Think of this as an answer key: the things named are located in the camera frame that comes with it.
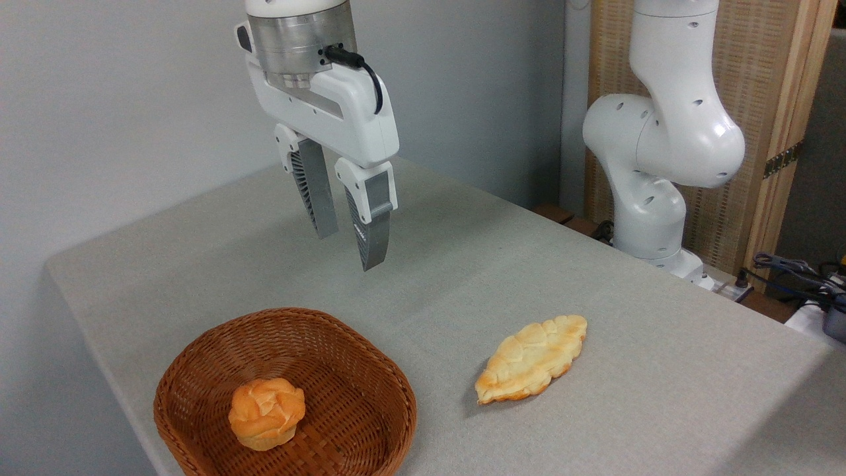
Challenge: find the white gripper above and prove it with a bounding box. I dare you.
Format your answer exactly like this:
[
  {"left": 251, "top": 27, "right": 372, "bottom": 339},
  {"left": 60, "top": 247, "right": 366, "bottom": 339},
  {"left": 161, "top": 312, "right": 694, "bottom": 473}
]
[{"left": 246, "top": 54, "right": 400, "bottom": 272}]

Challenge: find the leaf-shaped bread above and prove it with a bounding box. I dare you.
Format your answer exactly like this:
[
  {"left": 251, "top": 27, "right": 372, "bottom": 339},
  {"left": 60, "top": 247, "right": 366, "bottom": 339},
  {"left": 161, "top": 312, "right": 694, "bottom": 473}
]
[{"left": 475, "top": 315, "right": 588, "bottom": 405}]

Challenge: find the brown wicker basket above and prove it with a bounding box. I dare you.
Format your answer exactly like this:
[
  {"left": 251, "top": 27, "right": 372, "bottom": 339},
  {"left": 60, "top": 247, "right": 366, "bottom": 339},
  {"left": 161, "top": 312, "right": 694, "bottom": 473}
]
[{"left": 153, "top": 307, "right": 418, "bottom": 476}]

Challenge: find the round orange bread roll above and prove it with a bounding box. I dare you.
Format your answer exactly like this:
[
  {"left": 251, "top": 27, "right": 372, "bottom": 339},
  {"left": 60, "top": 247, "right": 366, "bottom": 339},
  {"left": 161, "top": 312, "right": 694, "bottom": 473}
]
[{"left": 228, "top": 378, "right": 307, "bottom": 452}]

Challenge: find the brown wooden board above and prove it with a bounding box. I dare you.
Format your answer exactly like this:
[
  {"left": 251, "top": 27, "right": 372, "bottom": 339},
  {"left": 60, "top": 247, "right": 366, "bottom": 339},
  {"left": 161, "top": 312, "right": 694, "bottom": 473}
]
[{"left": 531, "top": 204, "right": 576, "bottom": 225}]

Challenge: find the grey tablecloth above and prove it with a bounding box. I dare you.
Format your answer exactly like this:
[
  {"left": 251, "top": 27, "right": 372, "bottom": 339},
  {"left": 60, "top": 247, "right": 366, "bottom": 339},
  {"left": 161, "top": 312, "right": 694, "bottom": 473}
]
[{"left": 45, "top": 156, "right": 846, "bottom": 476}]

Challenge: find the dark metal screen hinge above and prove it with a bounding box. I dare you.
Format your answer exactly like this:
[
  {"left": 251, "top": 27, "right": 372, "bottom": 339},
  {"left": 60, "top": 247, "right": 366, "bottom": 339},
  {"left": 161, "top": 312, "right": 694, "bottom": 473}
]
[{"left": 763, "top": 141, "right": 803, "bottom": 180}]

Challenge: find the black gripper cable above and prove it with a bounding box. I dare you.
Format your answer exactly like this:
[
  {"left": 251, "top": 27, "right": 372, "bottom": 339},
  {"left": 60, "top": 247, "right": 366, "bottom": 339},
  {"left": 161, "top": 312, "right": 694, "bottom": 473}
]
[{"left": 322, "top": 45, "right": 385, "bottom": 115}]

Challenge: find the blue-grey cable bundle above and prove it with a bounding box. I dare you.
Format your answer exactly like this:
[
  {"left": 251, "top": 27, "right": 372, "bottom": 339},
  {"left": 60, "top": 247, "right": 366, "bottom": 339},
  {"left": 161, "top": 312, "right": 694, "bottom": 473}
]
[{"left": 752, "top": 252, "right": 846, "bottom": 299}]

